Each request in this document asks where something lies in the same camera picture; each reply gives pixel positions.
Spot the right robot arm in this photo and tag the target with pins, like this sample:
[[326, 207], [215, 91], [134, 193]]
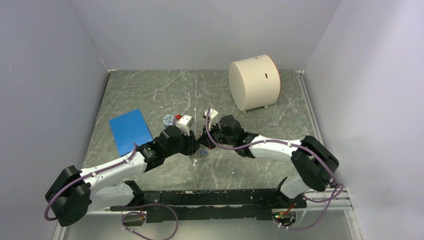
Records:
[[315, 165]]

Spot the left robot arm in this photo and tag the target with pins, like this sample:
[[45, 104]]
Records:
[[141, 159]]

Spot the cream cylindrical container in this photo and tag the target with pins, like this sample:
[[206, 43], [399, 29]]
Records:
[[254, 82]]

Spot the blue flat pad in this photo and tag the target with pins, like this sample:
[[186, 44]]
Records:
[[129, 128]]

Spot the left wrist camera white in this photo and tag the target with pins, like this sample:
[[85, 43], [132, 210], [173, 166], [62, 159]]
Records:
[[184, 123]]

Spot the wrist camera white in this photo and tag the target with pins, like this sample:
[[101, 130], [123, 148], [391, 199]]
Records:
[[212, 117], [184, 123]]

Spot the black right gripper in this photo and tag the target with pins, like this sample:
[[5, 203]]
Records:
[[205, 140]]

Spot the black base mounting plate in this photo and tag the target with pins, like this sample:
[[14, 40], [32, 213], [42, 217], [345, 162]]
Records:
[[260, 204]]

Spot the small blue labelled jar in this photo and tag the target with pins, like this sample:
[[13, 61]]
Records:
[[168, 120]]

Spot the aluminium frame rail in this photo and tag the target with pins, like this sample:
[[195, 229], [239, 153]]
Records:
[[130, 196]]

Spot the metal key organizer plate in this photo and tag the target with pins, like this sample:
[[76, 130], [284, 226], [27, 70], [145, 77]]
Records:
[[198, 135]]

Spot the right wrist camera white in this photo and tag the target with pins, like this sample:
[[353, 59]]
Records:
[[212, 117]]

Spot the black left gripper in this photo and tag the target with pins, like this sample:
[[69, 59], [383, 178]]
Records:
[[192, 144]]

